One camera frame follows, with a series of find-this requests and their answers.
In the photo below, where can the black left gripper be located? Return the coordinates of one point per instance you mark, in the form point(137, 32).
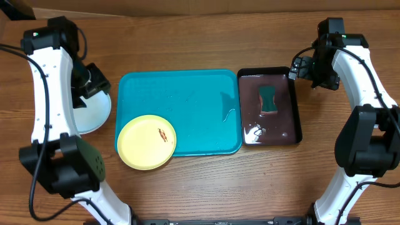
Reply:
point(102, 83)

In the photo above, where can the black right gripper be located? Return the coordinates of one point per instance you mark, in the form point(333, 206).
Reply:
point(332, 83)

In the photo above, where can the light blue plate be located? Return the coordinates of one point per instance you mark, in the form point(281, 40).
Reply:
point(94, 114)

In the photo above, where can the green and pink sponge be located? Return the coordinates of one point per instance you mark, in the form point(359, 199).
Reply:
point(266, 98)

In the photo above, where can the yellow plate with stain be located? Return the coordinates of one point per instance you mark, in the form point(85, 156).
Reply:
point(146, 142)

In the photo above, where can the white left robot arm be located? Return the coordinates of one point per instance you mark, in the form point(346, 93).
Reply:
point(71, 99)

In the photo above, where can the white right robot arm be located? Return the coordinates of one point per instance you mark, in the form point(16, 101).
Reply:
point(368, 144)

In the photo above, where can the black rectangular water tray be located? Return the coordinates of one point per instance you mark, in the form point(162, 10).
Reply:
point(282, 128)

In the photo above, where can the teal plastic serving tray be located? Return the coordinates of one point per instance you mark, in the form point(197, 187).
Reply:
point(202, 106)

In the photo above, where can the brown cardboard backdrop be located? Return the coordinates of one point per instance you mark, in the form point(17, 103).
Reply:
point(86, 8)

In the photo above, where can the dark object top left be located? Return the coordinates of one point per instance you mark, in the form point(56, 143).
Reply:
point(17, 10)

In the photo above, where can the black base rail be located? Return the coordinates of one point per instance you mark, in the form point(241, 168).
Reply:
point(275, 221)

